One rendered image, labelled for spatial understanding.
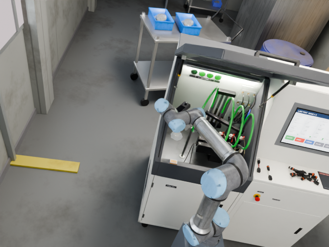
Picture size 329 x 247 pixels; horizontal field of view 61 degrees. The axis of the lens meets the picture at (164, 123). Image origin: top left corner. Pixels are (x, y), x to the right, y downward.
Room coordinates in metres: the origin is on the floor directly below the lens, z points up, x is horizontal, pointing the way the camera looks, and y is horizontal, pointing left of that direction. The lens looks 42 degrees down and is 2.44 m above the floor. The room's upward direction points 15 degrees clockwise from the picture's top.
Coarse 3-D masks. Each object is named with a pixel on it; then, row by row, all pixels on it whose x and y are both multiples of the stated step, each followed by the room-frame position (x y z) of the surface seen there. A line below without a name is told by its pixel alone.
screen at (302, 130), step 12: (300, 108) 1.64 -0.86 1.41; (312, 108) 1.65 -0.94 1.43; (288, 120) 1.62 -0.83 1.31; (300, 120) 1.63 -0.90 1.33; (312, 120) 1.64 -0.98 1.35; (324, 120) 1.65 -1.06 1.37; (288, 132) 1.60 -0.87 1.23; (300, 132) 1.61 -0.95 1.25; (312, 132) 1.62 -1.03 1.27; (324, 132) 1.63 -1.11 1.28; (276, 144) 1.57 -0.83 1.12; (288, 144) 1.58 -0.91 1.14; (300, 144) 1.59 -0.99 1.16; (312, 144) 1.60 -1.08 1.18; (324, 144) 1.61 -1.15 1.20
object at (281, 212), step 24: (288, 96) 1.65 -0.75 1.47; (312, 96) 1.67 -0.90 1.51; (264, 120) 1.61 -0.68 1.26; (264, 144) 1.56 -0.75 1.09; (312, 168) 1.57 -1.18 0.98; (264, 192) 1.32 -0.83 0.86; (288, 192) 1.33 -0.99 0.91; (240, 216) 1.31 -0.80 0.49; (264, 216) 1.33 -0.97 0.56; (288, 216) 1.34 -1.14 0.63; (312, 216) 1.35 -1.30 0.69; (240, 240) 1.33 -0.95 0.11; (264, 240) 1.34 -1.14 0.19; (288, 240) 1.35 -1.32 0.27
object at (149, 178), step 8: (152, 152) 1.73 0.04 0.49; (152, 160) 1.46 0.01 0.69; (152, 176) 1.25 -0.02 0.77; (144, 184) 1.65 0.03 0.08; (144, 192) 1.38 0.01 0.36; (144, 200) 1.25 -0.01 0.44; (144, 208) 1.27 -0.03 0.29; (232, 208) 1.31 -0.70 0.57; (144, 224) 1.27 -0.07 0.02; (152, 224) 1.26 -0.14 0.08; (160, 224) 1.27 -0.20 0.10
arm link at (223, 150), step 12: (192, 108) 1.20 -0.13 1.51; (192, 120) 1.12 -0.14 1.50; (204, 120) 1.11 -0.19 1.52; (204, 132) 1.05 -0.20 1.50; (216, 132) 1.05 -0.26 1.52; (216, 144) 0.98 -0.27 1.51; (228, 144) 0.99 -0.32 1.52; (228, 156) 0.91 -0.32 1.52; (240, 156) 0.92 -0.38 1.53; (240, 168) 0.84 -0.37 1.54
